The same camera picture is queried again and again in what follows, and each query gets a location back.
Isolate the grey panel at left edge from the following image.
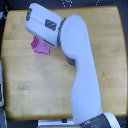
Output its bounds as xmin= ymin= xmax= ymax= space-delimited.
xmin=0 ymin=61 xmax=4 ymax=107

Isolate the pink cloth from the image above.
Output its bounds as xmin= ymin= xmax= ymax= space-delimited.
xmin=31 ymin=36 xmax=50 ymax=55

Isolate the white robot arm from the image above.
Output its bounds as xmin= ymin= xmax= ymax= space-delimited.
xmin=25 ymin=3 xmax=121 ymax=128

